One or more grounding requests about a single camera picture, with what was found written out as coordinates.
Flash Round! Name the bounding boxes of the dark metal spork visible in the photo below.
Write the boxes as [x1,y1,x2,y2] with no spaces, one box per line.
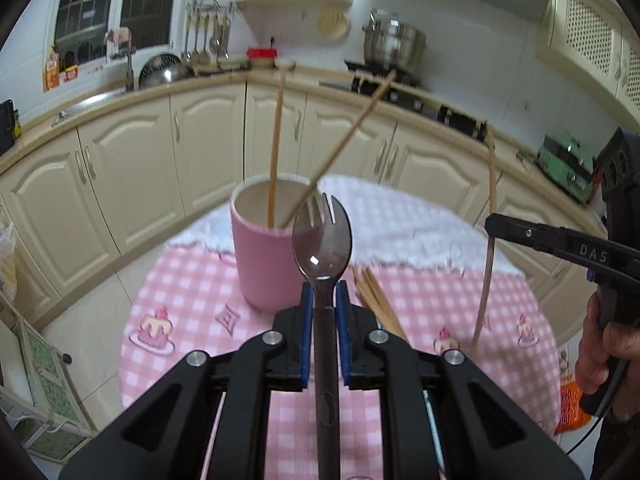
[291,192,353,480]

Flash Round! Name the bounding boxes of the pink checkered tablecloth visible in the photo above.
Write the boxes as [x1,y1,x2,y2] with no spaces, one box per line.
[120,175,563,480]

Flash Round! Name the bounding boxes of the cream base kitchen cabinets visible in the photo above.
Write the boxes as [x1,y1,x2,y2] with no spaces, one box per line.
[0,67,608,311]

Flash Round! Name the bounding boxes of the red lidded container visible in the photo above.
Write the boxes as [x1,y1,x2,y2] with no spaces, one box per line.
[246,46,279,68]

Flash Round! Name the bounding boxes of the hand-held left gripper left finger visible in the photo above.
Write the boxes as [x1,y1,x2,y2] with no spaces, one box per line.
[57,282,317,480]

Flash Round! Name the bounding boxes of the wall rack with ladles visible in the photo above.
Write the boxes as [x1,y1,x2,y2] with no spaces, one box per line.
[185,0,246,68]

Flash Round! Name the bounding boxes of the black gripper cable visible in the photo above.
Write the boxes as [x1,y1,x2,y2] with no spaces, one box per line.
[565,400,616,456]

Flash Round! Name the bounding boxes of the white rack with green panels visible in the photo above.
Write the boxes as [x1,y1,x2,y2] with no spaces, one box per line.
[0,290,96,461]

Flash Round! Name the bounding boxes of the round woven wall trivet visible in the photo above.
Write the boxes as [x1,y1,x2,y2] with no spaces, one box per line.
[318,9,349,38]

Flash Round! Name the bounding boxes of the green countertop appliance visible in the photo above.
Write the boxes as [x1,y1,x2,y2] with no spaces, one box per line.
[537,132,598,203]

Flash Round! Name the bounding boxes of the pink cup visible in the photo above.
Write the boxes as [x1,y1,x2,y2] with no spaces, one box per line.
[230,174,326,312]

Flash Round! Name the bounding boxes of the pink rag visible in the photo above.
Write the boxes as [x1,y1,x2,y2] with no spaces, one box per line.
[105,27,133,58]

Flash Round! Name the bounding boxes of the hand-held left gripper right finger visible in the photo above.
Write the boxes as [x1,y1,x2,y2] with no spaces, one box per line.
[336,282,586,480]

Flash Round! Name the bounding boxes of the steel mixing bowl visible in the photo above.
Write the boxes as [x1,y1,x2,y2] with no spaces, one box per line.
[138,53,188,88]

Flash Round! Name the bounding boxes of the clear plastic bag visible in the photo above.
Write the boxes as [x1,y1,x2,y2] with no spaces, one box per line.
[0,220,18,301]

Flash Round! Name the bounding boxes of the dark kitchen window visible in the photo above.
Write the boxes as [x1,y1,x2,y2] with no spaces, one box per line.
[54,0,182,56]

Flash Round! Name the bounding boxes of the person's right hand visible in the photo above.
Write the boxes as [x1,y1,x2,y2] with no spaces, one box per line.
[575,291,640,422]

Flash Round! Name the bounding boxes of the orange bag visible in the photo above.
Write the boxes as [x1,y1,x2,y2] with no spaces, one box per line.
[555,375,596,436]

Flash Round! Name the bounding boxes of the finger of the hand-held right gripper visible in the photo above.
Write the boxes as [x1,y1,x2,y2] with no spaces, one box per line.
[484,212,608,272]

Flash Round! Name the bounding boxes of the cream lattice corner wall cabinets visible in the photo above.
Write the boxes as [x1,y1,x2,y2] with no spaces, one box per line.
[536,0,640,111]

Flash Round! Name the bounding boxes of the black gas stove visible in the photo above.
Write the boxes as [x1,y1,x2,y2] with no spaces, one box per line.
[320,60,488,141]

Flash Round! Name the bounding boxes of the steel kitchen sink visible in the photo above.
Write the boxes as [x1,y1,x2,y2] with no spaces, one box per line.
[52,87,128,126]

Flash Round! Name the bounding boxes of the white fringed cloth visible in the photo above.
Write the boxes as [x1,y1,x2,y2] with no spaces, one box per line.
[167,175,523,276]

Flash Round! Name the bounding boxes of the steel stock pot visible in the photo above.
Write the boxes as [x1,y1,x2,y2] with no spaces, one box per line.
[361,8,428,72]

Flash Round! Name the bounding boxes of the kitchen faucet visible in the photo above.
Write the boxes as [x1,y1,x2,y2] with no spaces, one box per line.
[120,47,137,93]

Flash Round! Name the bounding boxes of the orange packet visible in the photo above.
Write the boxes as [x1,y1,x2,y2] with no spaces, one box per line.
[43,45,62,92]

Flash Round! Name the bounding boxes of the black countertop device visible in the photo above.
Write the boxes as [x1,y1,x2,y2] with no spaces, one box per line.
[0,100,21,156]

